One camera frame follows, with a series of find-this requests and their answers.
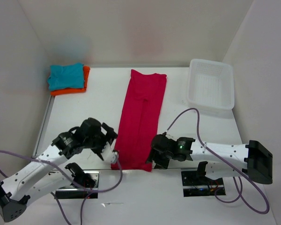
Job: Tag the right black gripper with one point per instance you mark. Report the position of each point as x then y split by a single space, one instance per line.
160 163

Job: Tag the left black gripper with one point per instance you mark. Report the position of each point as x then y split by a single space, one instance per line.
109 137

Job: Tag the pink t shirt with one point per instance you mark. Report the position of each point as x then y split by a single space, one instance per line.
139 120

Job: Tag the teal t shirt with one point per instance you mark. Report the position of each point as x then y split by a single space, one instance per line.
62 77

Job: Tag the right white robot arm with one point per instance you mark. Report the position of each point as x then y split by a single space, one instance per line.
251 160

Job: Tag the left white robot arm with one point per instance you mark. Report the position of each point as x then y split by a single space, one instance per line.
51 170

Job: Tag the white plastic basket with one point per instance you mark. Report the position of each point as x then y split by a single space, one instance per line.
210 85

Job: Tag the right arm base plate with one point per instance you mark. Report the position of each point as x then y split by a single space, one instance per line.
195 186

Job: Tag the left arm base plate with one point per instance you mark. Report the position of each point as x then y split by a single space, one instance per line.
72 192

